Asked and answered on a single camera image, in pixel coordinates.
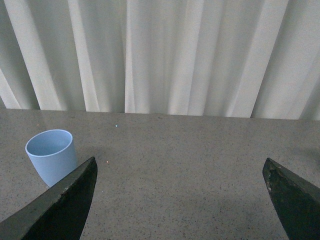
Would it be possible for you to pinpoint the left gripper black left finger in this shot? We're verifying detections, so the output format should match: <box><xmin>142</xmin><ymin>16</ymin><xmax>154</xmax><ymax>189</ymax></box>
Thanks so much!
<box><xmin>0</xmin><ymin>157</ymin><xmax>98</xmax><ymax>240</ymax></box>

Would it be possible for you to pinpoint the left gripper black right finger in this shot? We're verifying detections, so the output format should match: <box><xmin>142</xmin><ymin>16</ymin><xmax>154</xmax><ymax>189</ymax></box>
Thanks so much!
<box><xmin>262</xmin><ymin>158</ymin><xmax>320</xmax><ymax>240</ymax></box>

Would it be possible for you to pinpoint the light blue plastic cup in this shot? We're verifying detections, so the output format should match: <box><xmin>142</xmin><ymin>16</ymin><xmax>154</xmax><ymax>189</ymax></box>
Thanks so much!
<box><xmin>25</xmin><ymin>129</ymin><xmax>78</xmax><ymax>187</ymax></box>

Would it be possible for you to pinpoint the white pleated curtain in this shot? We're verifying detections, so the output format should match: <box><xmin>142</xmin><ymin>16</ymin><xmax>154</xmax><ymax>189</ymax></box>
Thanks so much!
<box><xmin>0</xmin><ymin>0</ymin><xmax>320</xmax><ymax>120</ymax></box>

